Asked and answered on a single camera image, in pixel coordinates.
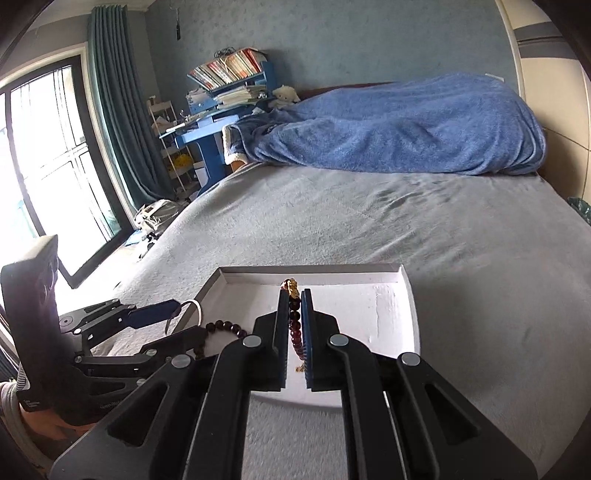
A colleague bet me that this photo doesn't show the blue desk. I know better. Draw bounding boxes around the blue desk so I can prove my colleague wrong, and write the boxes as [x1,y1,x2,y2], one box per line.
[159,60,278,195]

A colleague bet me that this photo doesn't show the shallow grey cardboard box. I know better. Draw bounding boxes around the shallow grey cardboard box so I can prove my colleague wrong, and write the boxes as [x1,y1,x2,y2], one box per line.
[185,264,422,409]

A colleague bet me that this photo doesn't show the white bag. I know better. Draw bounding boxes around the white bag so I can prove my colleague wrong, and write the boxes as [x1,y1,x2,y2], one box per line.
[134,199,185,241]

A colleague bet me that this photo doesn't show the stack of papers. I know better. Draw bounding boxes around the stack of papers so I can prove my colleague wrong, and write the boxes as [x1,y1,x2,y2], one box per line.
[187,84,269,112]

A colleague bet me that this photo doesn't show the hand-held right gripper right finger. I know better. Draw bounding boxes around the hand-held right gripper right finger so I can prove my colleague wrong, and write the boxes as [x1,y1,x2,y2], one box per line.
[301,288,539,480]

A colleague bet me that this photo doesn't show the black framed glass door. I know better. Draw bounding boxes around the black framed glass door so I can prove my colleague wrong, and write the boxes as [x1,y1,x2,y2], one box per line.
[0,55,125,289]

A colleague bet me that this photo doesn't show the row of books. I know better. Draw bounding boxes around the row of books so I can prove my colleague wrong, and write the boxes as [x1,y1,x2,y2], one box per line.
[188,47,267,90]

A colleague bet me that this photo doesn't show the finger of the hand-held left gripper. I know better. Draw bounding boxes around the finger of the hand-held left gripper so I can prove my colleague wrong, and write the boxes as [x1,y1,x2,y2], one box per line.
[59,299,182,344]
[74,327,208,367]

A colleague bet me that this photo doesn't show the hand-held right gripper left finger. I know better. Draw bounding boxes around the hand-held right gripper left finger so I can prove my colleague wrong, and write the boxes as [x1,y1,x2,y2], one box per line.
[50,290,289,480]

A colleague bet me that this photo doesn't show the white wire cart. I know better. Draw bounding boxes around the white wire cart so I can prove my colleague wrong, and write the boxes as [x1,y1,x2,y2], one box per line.
[148,98,204,201]

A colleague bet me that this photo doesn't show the green patterned cloth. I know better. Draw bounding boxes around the green patterned cloth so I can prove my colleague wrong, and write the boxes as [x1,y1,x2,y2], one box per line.
[567,196,591,227]

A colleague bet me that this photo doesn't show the dark bead bracelet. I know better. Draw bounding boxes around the dark bead bracelet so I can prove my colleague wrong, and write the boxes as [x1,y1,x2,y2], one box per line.
[194,322,252,361]

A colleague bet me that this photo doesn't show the red bead bracelet gold charm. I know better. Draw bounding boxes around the red bead bracelet gold charm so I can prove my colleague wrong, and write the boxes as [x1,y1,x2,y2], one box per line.
[279,278,309,374]

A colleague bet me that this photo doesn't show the blue fleece blanket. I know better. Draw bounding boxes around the blue fleece blanket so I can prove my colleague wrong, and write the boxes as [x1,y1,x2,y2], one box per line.
[223,71,548,177]

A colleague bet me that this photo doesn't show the teal curtain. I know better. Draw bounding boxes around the teal curtain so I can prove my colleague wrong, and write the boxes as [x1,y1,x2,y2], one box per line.
[88,6,174,210]

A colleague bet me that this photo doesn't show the white stuffed toy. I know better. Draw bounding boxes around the white stuffed toy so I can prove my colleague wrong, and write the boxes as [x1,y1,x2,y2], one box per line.
[268,85,302,112]

